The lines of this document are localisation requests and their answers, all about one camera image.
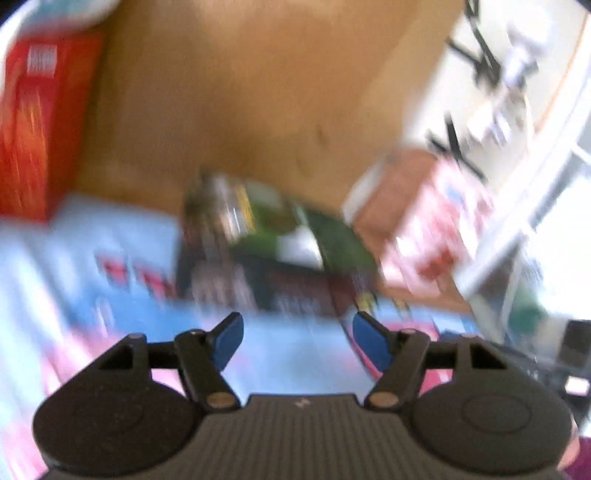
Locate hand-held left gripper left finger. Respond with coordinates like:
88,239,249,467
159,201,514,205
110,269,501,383
97,312,245,412

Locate white window frame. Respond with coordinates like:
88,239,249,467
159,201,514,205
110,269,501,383
455,28,591,298

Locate red gift box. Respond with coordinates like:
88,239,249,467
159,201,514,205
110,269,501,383
0,28,106,223

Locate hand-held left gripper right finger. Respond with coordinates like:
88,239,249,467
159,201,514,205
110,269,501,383
352,311,509,411

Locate printed blue blanket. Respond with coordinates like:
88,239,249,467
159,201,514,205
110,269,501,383
0,190,511,480

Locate chair with woven cushion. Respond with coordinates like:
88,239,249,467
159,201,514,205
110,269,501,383
342,147,472,308

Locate black tape strips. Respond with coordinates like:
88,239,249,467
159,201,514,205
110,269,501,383
427,0,504,183

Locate pink snack bag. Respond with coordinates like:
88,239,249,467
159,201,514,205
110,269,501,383
378,156,498,292

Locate black cardboard box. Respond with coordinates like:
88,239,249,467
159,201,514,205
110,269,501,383
175,172,385,320

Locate wooden headboard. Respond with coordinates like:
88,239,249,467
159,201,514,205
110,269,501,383
73,0,468,219

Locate pastel plush toy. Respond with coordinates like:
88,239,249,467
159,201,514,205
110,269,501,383
18,0,122,29

